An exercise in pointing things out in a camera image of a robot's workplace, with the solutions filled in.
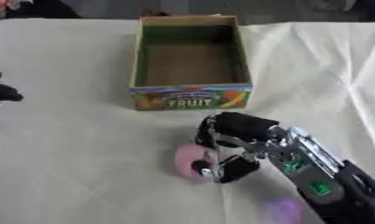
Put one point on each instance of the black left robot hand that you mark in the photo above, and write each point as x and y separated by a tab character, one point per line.
4	92

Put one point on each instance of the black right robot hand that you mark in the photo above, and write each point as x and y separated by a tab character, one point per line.
241	126

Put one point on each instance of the pink round toy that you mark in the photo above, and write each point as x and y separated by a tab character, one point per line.
187	160

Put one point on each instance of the cardboard box with green inside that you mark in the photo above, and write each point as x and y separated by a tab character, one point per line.
190	99

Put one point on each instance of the person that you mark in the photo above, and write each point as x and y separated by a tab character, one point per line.
47	8

